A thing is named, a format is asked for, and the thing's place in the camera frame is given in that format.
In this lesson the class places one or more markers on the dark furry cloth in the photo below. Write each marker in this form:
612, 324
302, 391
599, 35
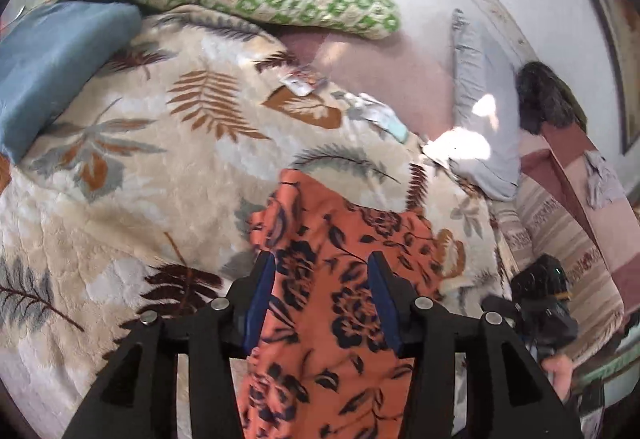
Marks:
542, 94

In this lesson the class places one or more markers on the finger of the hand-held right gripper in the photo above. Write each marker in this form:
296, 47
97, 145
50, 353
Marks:
500, 306

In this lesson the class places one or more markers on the folded blue cloth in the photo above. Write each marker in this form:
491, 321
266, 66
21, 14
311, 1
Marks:
55, 64

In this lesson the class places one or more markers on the grey pillow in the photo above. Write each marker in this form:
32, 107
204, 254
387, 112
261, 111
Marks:
480, 84

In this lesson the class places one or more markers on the small printed packet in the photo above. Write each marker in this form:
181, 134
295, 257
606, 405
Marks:
302, 81

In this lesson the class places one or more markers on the person's right hand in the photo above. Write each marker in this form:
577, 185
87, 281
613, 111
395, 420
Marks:
560, 376

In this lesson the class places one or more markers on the striped beige cover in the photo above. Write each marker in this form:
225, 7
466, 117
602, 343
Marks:
560, 229

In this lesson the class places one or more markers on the orange black floral cloth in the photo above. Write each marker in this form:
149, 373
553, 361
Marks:
340, 269

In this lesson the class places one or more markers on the pink bed sheet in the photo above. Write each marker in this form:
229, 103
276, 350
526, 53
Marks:
390, 69

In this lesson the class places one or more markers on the leaf print fleece blanket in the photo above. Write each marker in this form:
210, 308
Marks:
125, 199

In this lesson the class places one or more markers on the small white teal packet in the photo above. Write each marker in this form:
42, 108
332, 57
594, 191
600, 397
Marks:
385, 119

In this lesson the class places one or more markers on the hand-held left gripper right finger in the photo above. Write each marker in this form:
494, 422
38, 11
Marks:
385, 309

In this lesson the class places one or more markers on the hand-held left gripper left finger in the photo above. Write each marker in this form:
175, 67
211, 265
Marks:
260, 304

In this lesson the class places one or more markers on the pink headboard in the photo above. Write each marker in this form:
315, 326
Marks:
600, 229

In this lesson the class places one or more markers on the small grey cloth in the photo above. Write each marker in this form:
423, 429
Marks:
602, 179

